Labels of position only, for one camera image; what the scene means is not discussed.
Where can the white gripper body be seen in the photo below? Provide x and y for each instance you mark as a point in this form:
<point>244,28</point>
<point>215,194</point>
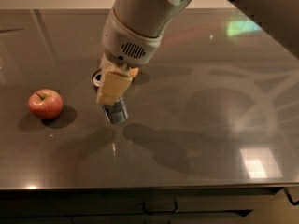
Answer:
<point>124,44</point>

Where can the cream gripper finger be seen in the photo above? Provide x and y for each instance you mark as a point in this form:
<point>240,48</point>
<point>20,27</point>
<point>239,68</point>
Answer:
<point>113,85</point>

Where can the silver redbull can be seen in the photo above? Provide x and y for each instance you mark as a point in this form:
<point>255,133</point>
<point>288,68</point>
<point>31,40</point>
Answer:
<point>116,113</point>

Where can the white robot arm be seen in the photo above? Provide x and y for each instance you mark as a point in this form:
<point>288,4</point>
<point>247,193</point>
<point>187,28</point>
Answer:
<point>134,29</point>

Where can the red apple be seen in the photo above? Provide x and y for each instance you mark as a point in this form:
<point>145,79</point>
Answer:
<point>46,104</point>

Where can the orange fruit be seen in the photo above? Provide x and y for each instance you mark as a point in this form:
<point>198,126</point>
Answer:
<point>134,72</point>

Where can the black drawer handle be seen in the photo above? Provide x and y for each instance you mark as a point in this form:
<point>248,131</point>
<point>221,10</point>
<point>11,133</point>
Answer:
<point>160,207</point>

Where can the black handle at right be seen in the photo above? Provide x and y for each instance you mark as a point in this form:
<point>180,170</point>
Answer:
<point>290,199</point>

